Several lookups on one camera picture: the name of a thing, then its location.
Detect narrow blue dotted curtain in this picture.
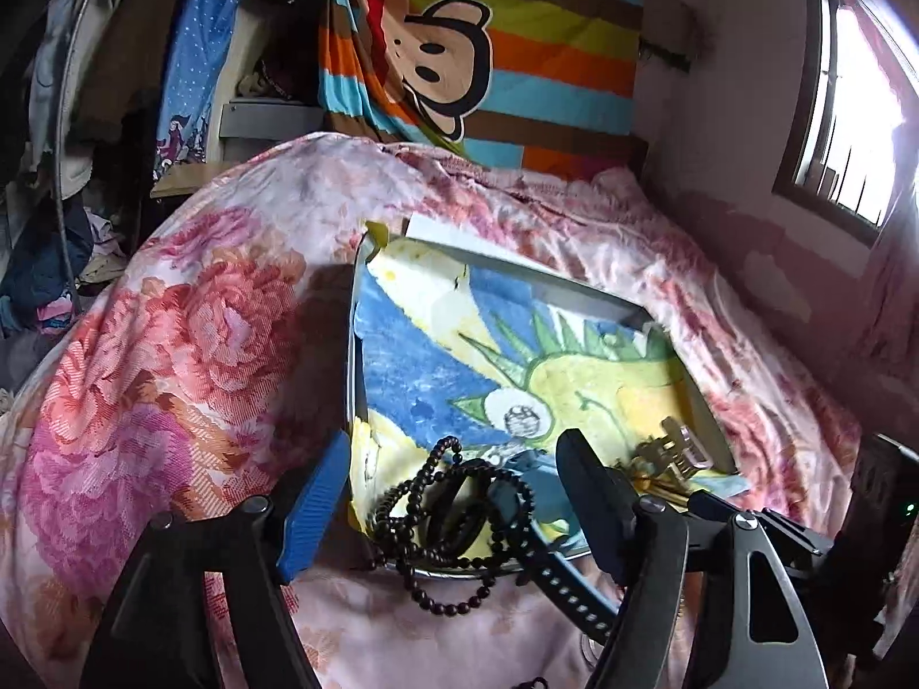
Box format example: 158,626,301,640
153,0,250,185

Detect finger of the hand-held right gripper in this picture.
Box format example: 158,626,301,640
685,489,844,580

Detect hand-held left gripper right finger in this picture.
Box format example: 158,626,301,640
555,428,830,689

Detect pile of clothes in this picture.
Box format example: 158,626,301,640
0,204,134,349

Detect white shelf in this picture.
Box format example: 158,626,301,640
214,99,326,142

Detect crayon dinosaur drawing paper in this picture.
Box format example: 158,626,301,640
355,217,746,562

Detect black wristwatch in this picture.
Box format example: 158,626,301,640
420,463,631,647

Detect gold keys bunch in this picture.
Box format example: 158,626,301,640
623,415,720,501

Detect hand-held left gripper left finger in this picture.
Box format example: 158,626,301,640
79,429,354,689

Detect hanging clothes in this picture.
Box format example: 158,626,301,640
0,0,182,216

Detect metal clothes rack pole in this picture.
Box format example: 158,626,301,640
49,0,125,306

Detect dark bead necklace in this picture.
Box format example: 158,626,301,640
366,435,541,620

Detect small wall shelf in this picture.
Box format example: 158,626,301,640
638,34,703,74

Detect floral pink blanket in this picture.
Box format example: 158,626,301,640
0,130,919,689

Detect barred window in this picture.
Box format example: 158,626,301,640
770,0,919,250

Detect light blue wristwatch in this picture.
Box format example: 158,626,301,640
495,445,598,555

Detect striped monkey print blanket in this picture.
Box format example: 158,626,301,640
316,0,648,182

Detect metal tray with dinosaur towel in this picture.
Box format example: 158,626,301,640
345,233,749,580

